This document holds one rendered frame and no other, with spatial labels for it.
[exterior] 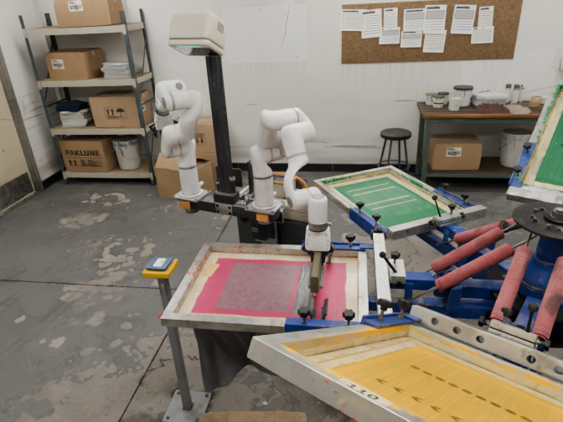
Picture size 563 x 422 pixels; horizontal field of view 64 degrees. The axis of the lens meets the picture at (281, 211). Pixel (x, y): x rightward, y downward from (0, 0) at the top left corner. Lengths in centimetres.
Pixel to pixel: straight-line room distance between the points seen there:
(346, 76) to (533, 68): 199
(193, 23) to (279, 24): 347
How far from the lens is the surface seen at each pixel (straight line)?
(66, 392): 316
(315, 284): 171
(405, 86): 549
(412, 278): 188
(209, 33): 197
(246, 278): 202
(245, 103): 565
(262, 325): 171
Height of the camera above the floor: 209
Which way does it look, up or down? 26 degrees down
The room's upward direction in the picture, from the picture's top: 3 degrees counter-clockwise
